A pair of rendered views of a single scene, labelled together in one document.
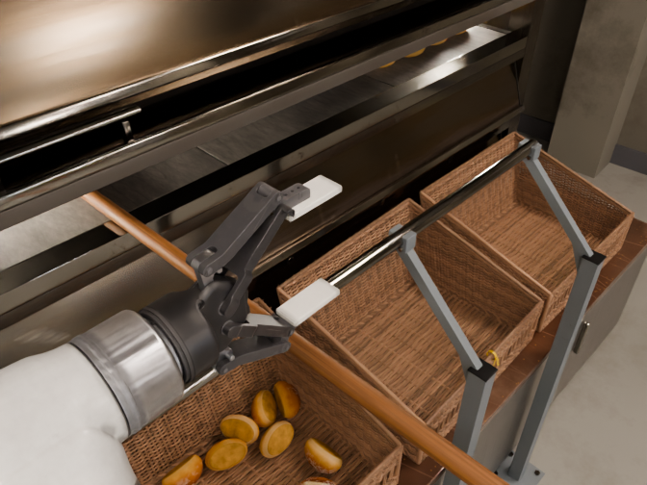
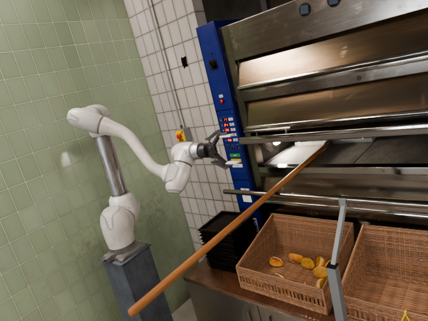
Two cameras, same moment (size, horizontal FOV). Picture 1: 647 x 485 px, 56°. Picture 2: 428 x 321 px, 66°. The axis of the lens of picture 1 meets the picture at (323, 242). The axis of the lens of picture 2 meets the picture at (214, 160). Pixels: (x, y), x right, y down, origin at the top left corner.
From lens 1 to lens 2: 1.58 m
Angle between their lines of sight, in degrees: 81
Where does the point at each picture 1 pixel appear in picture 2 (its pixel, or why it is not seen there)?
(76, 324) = (286, 188)
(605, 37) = not seen: outside the picture
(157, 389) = (192, 151)
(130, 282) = (304, 185)
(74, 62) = (289, 113)
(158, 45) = (312, 113)
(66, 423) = (183, 148)
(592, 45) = not seen: outside the picture
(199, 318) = (202, 146)
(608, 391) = not seen: outside the picture
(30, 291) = (275, 170)
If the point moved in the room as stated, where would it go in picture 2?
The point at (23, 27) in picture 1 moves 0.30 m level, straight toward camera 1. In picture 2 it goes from (281, 104) to (241, 117)
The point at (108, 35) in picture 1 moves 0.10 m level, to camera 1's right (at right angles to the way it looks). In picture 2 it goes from (299, 108) to (305, 109)
